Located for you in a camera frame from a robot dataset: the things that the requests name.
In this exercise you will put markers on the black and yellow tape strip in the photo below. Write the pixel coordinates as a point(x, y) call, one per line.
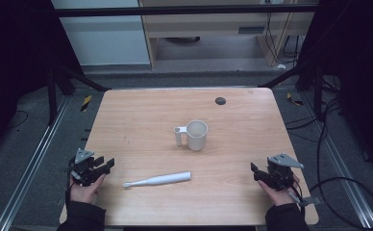
point(86, 102)
point(294, 100)

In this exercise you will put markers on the person's left hand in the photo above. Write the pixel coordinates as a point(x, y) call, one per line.
point(84, 192)

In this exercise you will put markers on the black metal stand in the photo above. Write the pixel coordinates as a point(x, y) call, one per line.
point(306, 83)
point(58, 93)

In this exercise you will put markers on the black horizontal frame bar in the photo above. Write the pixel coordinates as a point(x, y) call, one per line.
point(181, 11)

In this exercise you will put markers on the dark round table grommet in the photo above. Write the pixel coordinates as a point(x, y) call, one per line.
point(220, 101)

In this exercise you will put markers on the person's right hand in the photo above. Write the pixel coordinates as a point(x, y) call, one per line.
point(279, 195)

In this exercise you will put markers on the black curtain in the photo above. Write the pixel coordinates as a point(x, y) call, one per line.
point(357, 73)
point(18, 70)

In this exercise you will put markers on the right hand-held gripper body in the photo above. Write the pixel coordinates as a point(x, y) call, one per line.
point(282, 171)

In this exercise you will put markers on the white electric toothbrush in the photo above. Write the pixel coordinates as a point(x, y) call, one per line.
point(162, 179)

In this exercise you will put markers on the white cabinet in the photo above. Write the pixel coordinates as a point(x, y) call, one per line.
point(104, 35)

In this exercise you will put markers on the light wooden desk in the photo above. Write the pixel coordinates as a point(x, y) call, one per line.
point(207, 29)

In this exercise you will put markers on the aluminium floor rail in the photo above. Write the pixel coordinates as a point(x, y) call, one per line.
point(30, 166)
point(341, 166)

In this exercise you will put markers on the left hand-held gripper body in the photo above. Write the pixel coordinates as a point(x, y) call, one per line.
point(82, 166)

